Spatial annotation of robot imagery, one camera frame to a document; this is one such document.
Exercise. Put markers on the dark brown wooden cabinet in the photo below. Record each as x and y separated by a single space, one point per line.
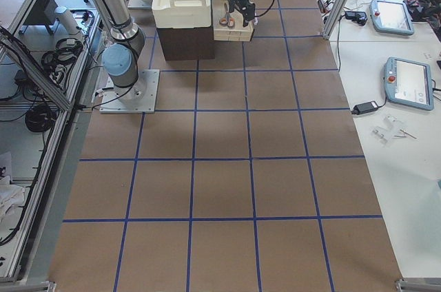
183 44

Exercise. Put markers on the white crumpled cloth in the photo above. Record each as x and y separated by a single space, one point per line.
11 196

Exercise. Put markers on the blue teach pendant far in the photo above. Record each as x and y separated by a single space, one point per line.
391 17

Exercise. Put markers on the blue teach pendant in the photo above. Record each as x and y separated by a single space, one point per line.
408 83
391 17

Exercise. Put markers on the white plastic crate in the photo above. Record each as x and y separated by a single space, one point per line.
182 13

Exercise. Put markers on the orange handled scissors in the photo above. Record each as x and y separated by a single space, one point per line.
227 20

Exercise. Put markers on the light wooden drawer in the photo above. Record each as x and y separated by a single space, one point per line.
236 33

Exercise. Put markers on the black power adapter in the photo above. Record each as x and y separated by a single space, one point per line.
365 108

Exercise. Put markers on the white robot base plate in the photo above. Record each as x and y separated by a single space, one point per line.
141 98

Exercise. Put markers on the blue teach pendant near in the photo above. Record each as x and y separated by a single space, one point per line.
408 83

